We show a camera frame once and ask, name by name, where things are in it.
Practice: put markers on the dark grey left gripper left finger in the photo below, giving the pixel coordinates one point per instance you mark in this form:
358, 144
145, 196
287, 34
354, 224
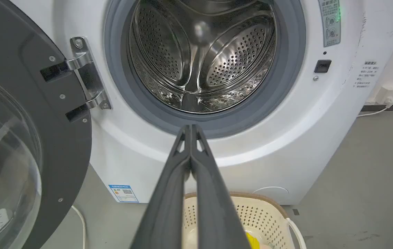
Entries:
163, 207

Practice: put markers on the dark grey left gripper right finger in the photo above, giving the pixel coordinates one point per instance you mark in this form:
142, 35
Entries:
217, 207

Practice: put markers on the white front-load washing machine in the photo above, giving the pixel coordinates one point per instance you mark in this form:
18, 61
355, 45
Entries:
286, 138

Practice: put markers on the dark grey washer door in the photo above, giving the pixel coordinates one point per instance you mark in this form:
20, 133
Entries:
23, 131

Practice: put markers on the blue energy label sticker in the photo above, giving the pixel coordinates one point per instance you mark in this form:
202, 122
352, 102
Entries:
123, 193

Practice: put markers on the yellow item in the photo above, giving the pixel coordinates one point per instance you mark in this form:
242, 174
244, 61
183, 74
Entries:
252, 242

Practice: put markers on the cream perforated laundry basket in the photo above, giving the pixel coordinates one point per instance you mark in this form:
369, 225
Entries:
265, 221

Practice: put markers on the stainless steel washer drum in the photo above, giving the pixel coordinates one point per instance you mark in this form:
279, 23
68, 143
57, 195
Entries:
201, 55

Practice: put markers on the chrome door hinge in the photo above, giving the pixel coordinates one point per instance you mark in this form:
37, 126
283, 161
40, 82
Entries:
87, 74

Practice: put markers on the grey rubber door gasket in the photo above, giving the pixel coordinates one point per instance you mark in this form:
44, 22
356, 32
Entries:
286, 69

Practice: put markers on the black door latch socket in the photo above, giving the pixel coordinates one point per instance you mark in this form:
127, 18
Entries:
322, 66

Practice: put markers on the white warning text sticker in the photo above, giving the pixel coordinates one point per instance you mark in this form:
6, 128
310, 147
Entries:
366, 74

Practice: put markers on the grey instruction sticker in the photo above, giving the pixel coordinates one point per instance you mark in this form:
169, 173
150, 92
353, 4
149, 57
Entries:
331, 22

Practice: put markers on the white wall power socket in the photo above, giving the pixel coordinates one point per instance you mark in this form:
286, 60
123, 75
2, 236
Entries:
389, 94

